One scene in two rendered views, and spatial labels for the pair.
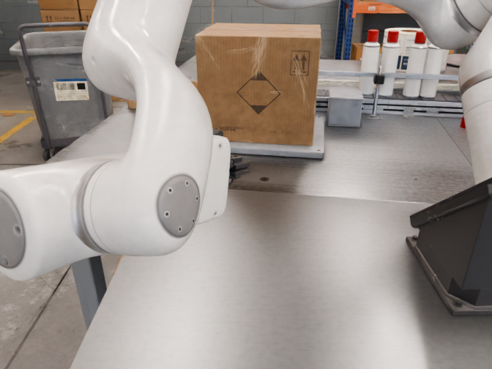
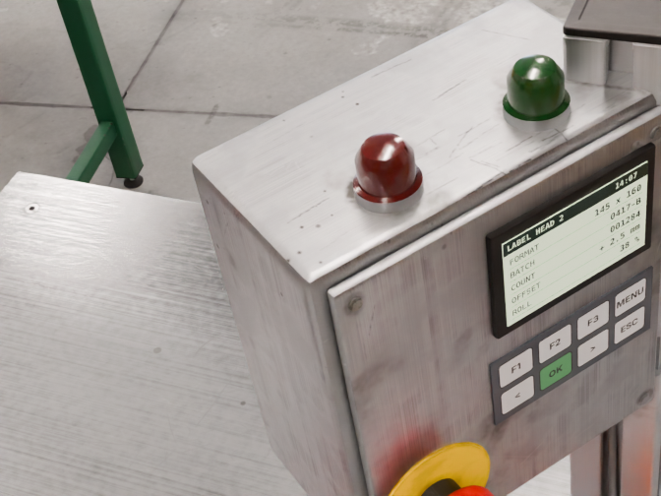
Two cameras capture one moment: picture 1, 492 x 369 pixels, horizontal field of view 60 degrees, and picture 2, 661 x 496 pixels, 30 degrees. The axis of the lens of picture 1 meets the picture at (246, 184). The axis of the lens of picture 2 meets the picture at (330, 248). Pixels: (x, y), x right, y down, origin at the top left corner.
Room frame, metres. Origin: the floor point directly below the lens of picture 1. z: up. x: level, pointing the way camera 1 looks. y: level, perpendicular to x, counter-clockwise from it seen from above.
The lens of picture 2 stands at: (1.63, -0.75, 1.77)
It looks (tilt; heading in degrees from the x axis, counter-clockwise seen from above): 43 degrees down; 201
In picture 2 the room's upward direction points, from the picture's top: 11 degrees counter-clockwise
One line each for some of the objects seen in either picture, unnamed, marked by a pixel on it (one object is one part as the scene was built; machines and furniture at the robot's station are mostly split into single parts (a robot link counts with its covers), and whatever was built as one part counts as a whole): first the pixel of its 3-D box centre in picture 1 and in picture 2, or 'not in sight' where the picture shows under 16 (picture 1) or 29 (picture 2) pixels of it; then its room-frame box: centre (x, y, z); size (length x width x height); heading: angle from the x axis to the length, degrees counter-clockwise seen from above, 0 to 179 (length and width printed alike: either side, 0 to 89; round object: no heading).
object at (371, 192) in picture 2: not in sight; (386, 166); (1.30, -0.85, 1.49); 0.03 x 0.03 x 0.02
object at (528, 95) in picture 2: not in sight; (535, 87); (1.25, -0.80, 1.49); 0.03 x 0.03 x 0.02
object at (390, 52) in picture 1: (389, 64); not in sight; (1.40, -0.46, 0.98); 0.05 x 0.05 x 0.20
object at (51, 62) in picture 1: (72, 83); not in sight; (3.16, 1.29, 0.48); 0.89 x 0.63 x 0.96; 17
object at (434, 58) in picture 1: (433, 65); not in sight; (1.38, -0.60, 0.98); 0.05 x 0.05 x 0.20
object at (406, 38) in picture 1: (406, 48); not in sight; (1.86, -0.68, 0.95); 0.20 x 0.20 x 0.14
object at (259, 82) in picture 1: (261, 80); not in sight; (1.16, -0.04, 0.99); 0.30 x 0.24 x 0.27; 82
